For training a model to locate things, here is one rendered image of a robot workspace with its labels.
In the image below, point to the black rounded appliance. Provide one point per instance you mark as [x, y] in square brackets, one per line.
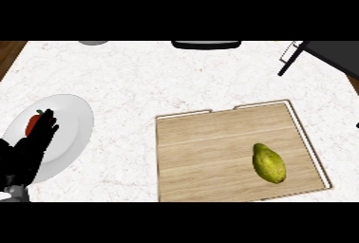
[205, 44]

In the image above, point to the white oval plate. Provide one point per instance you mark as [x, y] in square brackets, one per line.
[69, 126]

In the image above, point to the grey round object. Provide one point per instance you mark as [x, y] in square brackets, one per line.
[93, 42]

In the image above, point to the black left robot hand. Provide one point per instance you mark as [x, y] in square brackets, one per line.
[28, 152]

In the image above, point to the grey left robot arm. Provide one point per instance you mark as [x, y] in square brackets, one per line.
[13, 193]

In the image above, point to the wooden tray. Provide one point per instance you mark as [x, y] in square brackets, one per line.
[233, 152]

